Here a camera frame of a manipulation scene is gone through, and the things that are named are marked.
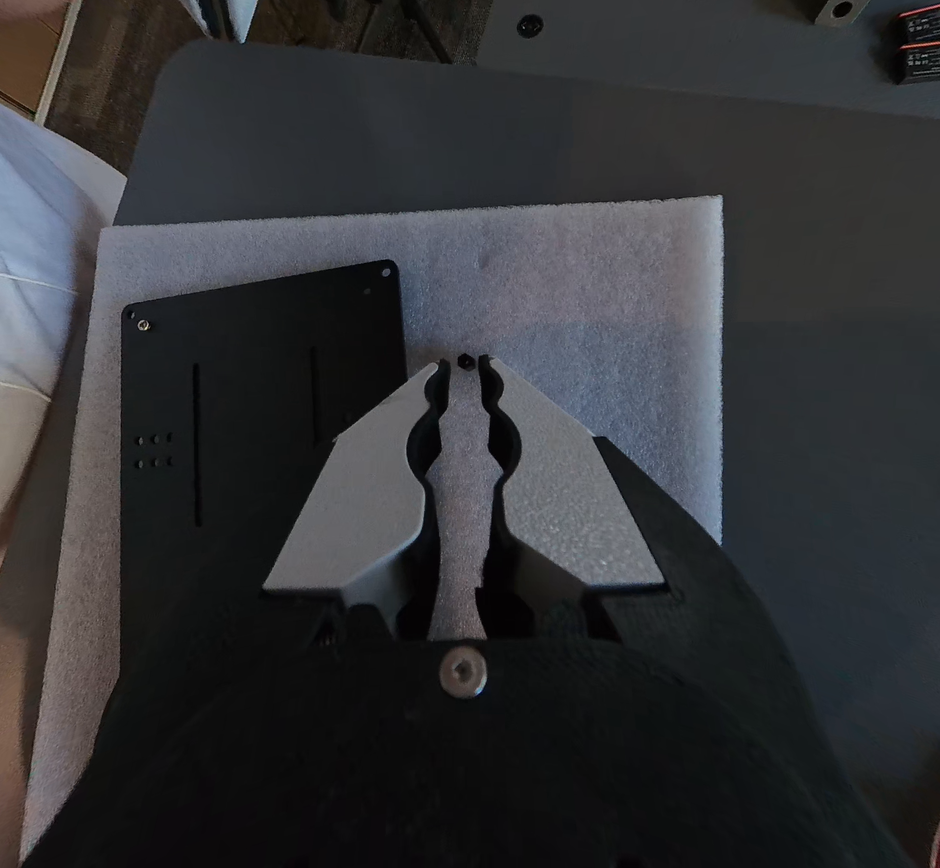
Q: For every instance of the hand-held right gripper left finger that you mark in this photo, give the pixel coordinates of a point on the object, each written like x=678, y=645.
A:
x=352, y=515

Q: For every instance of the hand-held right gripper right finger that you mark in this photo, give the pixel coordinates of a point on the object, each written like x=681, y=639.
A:
x=573, y=515

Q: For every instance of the black metal plate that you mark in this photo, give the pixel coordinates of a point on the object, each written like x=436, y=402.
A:
x=242, y=383

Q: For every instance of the dark grey desk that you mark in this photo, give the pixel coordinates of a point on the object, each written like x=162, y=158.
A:
x=624, y=38
x=808, y=295

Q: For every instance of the black desk grommet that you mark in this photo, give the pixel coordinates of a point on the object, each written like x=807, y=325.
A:
x=530, y=26

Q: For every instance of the white foam sheet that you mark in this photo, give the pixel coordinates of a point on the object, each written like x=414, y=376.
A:
x=587, y=295

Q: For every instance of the cardboard box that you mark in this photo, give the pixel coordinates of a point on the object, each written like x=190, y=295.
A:
x=29, y=60

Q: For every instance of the black box red stripe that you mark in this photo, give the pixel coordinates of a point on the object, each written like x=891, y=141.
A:
x=922, y=27
x=922, y=67

